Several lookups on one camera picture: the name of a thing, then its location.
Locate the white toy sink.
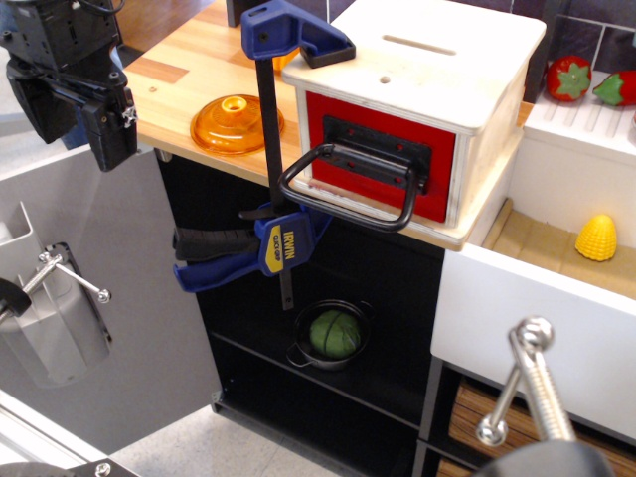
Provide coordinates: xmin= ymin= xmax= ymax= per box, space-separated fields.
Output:
xmin=431 ymin=94 xmax=635 ymax=441

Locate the silver clamp screw left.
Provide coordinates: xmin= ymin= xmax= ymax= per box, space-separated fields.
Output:
xmin=1 ymin=251 xmax=112 ymax=324

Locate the yellow toy corn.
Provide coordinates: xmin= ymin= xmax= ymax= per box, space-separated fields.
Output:
xmin=574 ymin=215 xmax=617 ymax=262

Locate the silver clamp screw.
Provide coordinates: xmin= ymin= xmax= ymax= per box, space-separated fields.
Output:
xmin=1 ymin=251 xmax=112 ymax=324
xmin=476 ymin=316 xmax=576 ymax=447

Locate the red toy strawberry left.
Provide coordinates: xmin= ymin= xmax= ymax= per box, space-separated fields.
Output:
xmin=546 ymin=56 xmax=592 ymax=102

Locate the green toy cabbage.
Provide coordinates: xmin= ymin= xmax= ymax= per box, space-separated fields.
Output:
xmin=309 ymin=310 xmax=362 ymax=360

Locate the red toy strawberry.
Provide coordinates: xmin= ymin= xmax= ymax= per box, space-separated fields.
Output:
xmin=592 ymin=70 xmax=636 ymax=106
xmin=546 ymin=56 xmax=592 ymax=102

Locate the grey cabinet door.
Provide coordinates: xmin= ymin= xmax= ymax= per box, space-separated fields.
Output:
xmin=1 ymin=147 xmax=217 ymax=453

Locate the silver clamp screw right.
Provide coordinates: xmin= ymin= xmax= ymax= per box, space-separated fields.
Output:
xmin=476 ymin=316 xmax=576 ymax=447

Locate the blue Irwin bar clamp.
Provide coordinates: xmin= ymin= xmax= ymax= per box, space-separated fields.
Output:
xmin=173 ymin=1 xmax=356 ymax=309

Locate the white wooden box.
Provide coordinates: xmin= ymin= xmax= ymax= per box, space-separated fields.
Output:
xmin=282 ymin=1 xmax=547 ymax=228

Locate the red toy strawberry right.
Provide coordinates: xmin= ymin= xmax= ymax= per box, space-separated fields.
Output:
xmin=592 ymin=70 xmax=636 ymax=106

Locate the small black pot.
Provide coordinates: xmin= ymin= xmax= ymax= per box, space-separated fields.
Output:
xmin=286 ymin=299 xmax=375 ymax=372

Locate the black cabinet shelf unit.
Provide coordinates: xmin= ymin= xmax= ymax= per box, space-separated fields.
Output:
xmin=157 ymin=153 xmax=446 ymax=477

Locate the orange plastic lid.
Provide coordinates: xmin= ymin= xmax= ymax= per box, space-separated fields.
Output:
xmin=190 ymin=94 xmax=265 ymax=156

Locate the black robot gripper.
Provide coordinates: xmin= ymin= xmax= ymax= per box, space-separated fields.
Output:
xmin=1 ymin=1 xmax=137 ymax=172

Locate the red drawer with black handle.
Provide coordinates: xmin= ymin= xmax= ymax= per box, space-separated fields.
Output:
xmin=279 ymin=89 xmax=459 ymax=232

